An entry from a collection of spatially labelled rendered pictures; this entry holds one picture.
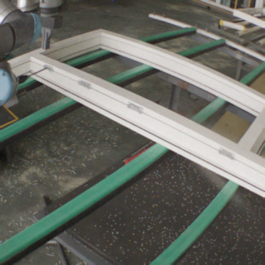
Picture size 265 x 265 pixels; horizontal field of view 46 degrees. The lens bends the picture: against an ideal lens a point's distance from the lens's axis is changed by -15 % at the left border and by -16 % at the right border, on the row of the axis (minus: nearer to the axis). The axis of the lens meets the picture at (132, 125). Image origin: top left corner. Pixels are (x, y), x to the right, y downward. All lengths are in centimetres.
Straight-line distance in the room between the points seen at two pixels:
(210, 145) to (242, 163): 11
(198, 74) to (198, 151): 47
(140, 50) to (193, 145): 63
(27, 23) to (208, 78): 75
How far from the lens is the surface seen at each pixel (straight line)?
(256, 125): 105
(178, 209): 118
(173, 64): 139
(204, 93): 142
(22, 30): 87
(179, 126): 94
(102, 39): 158
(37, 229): 71
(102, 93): 106
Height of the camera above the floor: 141
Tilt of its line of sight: 32 degrees down
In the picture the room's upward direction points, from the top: 8 degrees clockwise
